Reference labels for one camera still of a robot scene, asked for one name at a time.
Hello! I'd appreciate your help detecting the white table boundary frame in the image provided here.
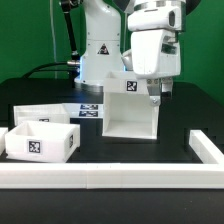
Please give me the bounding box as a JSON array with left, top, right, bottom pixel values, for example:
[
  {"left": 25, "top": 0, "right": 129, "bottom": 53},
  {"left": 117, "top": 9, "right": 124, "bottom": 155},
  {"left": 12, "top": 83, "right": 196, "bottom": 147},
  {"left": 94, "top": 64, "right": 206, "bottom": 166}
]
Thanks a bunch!
[{"left": 0, "top": 130, "right": 224, "bottom": 189}]

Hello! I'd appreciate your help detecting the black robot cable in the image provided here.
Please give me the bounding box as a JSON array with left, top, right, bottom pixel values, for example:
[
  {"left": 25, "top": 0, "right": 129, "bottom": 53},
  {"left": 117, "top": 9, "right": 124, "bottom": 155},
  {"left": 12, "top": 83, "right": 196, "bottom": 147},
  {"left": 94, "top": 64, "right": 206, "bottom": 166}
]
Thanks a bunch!
[{"left": 21, "top": 62, "right": 81, "bottom": 80}]

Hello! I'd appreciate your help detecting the white front drawer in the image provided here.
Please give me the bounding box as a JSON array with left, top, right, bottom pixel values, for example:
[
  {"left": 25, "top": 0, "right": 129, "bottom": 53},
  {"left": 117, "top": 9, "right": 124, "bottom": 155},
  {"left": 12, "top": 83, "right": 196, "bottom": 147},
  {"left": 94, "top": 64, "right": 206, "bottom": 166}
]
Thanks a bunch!
[{"left": 5, "top": 121, "right": 80, "bottom": 163}]

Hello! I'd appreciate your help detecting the black cable conduit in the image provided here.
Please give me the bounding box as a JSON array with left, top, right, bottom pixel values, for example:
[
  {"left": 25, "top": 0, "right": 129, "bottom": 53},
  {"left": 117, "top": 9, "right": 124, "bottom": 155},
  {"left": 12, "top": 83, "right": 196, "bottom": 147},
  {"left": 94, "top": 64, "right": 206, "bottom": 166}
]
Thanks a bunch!
[{"left": 59, "top": 0, "right": 81, "bottom": 58}]

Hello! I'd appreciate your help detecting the white fiducial marker sheet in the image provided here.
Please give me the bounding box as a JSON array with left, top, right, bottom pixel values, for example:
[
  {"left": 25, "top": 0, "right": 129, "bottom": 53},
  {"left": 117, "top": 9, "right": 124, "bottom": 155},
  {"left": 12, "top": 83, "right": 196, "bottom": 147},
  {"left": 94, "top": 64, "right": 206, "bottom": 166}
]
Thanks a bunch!
[{"left": 64, "top": 103, "right": 103, "bottom": 119}]

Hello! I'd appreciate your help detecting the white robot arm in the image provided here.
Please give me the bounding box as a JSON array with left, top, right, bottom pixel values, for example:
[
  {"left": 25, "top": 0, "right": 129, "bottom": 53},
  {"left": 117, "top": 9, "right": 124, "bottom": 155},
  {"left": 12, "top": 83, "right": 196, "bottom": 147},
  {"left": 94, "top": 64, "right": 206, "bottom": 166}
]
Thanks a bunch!
[{"left": 75, "top": 0, "right": 186, "bottom": 106}]

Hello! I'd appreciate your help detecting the white drawer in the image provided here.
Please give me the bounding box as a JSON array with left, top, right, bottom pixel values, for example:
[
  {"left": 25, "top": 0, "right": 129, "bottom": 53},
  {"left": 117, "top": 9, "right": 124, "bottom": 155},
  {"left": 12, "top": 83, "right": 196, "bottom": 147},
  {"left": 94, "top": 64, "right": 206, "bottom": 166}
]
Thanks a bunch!
[
  {"left": 13, "top": 104, "right": 70, "bottom": 126},
  {"left": 5, "top": 121, "right": 80, "bottom": 163}
]

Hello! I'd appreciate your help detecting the white drawer cabinet box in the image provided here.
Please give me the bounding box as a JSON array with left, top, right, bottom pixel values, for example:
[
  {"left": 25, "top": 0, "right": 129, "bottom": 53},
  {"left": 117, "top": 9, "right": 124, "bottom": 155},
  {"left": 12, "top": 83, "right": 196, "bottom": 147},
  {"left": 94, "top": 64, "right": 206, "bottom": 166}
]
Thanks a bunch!
[{"left": 102, "top": 71, "right": 159, "bottom": 139}]

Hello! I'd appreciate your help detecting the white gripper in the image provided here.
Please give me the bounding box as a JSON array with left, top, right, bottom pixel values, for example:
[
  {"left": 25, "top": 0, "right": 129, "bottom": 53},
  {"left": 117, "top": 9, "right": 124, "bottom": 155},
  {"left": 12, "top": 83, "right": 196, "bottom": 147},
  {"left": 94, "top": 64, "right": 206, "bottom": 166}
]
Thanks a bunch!
[{"left": 131, "top": 29, "right": 181, "bottom": 106}]

